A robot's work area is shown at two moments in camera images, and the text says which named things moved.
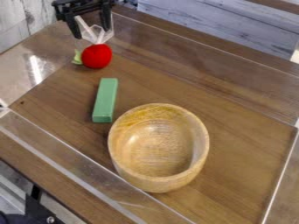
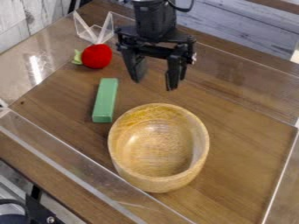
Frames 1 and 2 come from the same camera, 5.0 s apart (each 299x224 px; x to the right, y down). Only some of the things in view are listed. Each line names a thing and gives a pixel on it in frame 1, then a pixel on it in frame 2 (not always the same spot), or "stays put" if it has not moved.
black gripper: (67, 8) → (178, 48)
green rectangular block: (106, 101) stays put
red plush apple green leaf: (97, 56) stays put
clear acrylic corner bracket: (95, 33) stays put
